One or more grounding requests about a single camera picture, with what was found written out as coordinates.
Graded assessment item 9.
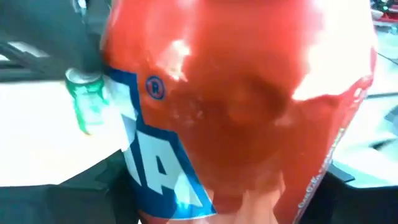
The red Fanta strawberry can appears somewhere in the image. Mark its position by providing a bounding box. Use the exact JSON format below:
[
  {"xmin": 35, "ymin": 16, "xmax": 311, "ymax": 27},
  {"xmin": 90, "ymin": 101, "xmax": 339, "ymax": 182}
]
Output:
[{"xmin": 101, "ymin": 0, "xmax": 379, "ymax": 224}]

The green Sprite can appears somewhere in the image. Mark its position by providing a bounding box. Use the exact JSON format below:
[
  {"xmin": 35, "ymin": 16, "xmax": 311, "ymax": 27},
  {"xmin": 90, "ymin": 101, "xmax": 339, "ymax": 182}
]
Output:
[{"xmin": 64, "ymin": 67, "xmax": 110, "ymax": 135}]

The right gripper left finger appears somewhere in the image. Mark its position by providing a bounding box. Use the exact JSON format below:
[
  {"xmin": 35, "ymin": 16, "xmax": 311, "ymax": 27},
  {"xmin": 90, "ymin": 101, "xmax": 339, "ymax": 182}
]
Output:
[{"xmin": 0, "ymin": 149, "xmax": 141, "ymax": 224}]

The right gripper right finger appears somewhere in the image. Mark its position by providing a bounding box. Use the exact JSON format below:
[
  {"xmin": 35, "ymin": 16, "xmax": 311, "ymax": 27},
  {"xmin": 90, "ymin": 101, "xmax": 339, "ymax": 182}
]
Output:
[{"xmin": 298, "ymin": 163, "xmax": 398, "ymax": 224}]

